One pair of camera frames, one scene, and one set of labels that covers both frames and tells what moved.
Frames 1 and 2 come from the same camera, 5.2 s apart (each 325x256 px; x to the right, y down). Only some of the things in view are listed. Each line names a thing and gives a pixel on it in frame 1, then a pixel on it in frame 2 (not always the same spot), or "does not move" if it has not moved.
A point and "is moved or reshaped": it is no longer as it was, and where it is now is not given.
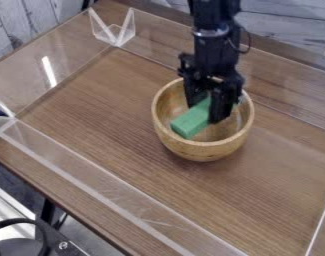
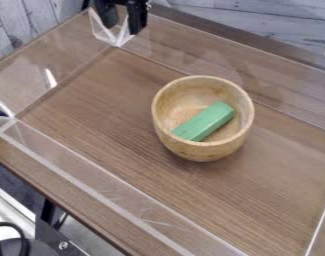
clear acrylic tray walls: (213, 161) does not move
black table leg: (49, 210) does not move
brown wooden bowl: (224, 136) does not move
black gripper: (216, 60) → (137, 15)
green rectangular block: (193, 119) is moved or reshaped
